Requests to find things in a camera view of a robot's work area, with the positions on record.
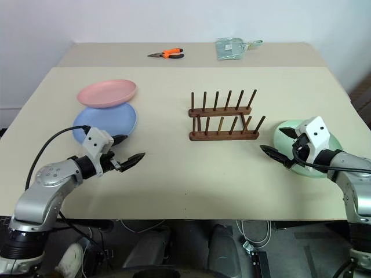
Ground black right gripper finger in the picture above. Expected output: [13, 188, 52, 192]
[259, 144, 293, 169]
[278, 127, 300, 140]

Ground pink plate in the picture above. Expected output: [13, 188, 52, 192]
[77, 79, 138, 109]

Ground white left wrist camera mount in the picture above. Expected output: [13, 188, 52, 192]
[82, 127, 115, 177]

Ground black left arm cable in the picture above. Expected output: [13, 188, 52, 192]
[25, 125, 92, 191]

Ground orange handled pliers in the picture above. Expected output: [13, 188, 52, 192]
[147, 47, 186, 61]

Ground metal bracket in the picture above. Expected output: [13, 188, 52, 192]
[242, 239, 271, 278]

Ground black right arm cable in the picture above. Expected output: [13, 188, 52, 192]
[292, 141, 371, 175]

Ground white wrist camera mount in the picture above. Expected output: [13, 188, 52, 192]
[82, 127, 115, 177]
[295, 116, 332, 172]

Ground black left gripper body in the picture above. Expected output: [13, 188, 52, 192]
[100, 149, 123, 174]

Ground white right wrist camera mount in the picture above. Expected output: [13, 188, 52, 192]
[295, 116, 332, 172]

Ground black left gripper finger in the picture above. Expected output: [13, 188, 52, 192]
[119, 152, 147, 174]
[112, 134, 129, 147]

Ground green plate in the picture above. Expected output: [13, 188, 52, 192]
[273, 119, 344, 178]

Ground dark grey rounded shape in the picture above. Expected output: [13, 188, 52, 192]
[208, 224, 243, 276]
[122, 228, 172, 270]

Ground white cable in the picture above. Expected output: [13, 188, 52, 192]
[119, 219, 166, 233]
[235, 219, 275, 248]

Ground white shoe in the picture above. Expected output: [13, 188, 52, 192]
[57, 242, 85, 276]

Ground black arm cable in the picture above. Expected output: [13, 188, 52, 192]
[25, 125, 92, 191]
[292, 141, 371, 175]

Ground wooden dish rack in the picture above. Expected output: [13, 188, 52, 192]
[188, 89, 267, 142]

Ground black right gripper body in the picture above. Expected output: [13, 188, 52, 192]
[290, 133, 313, 169]

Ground pale green plastic bag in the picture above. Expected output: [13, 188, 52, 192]
[214, 37, 248, 61]

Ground blue plate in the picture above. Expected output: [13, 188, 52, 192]
[72, 103, 139, 145]

